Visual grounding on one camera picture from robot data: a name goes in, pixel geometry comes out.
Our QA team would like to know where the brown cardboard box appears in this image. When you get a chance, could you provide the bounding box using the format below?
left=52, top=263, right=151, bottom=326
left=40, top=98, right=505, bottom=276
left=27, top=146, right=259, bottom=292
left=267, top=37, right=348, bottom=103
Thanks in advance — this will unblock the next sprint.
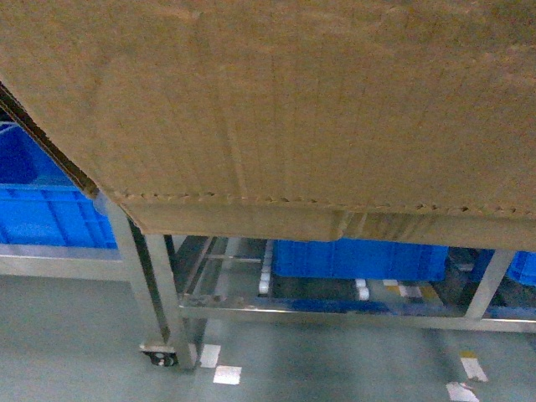
left=1, top=1, right=535, bottom=251

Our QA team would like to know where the blue plastic bin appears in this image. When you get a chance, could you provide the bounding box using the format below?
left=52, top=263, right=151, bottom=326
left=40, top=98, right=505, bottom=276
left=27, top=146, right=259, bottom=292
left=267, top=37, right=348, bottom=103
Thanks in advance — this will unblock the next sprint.
left=272, top=239, right=449, bottom=281
left=507, top=251, right=536, bottom=286
left=1, top=114, right=116, bottom=249

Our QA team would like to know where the stainless steel shelf frame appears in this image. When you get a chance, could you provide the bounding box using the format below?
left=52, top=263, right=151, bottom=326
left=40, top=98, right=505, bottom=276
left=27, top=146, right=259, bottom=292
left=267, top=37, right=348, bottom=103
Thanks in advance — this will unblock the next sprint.
left=1, top=204, right=535, bottom=369

